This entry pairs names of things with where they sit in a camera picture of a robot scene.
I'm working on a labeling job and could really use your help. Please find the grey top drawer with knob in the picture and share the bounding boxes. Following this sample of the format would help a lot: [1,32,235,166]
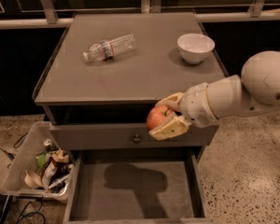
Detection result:
[49,123,218,150]

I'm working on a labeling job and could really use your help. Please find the white ceramic bowl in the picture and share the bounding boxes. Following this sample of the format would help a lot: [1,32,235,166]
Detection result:
[177,34,215,64]

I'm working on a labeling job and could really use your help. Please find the white cup in bin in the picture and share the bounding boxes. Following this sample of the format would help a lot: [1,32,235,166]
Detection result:
[24,170,42,189]

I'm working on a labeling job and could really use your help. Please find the clear plastic trash bin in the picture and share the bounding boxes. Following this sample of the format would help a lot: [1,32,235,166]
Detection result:
[2,121,75,203]

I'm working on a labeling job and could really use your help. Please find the metal window railing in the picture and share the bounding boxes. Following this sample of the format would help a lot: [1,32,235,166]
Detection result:
[0,0,280,30]

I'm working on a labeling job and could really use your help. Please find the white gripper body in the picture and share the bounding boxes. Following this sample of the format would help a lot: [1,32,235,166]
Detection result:
[180,83,217,128]

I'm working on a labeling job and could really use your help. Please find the open grey middle drawer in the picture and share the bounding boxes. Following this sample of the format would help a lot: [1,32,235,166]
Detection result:
[63,147,212,224]

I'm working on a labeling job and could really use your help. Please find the red apple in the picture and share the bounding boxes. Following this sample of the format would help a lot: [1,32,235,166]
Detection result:
[147,105,173,130]

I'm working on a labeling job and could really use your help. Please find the clear plastic water bottle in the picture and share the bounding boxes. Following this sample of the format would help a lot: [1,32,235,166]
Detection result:
[83,34,136,63]

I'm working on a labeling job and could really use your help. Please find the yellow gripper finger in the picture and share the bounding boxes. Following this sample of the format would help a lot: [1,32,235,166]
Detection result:
[148,112,191,141]
[156,92,184,112]

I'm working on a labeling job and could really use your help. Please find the grey drawer cabinet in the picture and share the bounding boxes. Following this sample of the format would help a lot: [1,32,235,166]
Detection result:
[32,12,239,224]

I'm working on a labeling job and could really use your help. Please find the metal can in bin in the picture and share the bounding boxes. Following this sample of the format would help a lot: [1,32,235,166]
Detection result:
[43,139,57,151]

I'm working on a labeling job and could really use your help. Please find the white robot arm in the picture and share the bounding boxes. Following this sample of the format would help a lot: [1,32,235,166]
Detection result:
[147,50,280,140]

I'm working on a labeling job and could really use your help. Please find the crumpled wrappers in bin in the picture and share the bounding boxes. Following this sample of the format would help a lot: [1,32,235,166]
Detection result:
[40,149,71,191]

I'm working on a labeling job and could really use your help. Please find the black cable on floor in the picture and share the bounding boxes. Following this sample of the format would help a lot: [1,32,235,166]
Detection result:
[0,132,29,170]

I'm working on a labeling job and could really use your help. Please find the blue cable on floor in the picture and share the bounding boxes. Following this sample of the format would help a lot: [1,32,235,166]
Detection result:
[14,197,47,224]

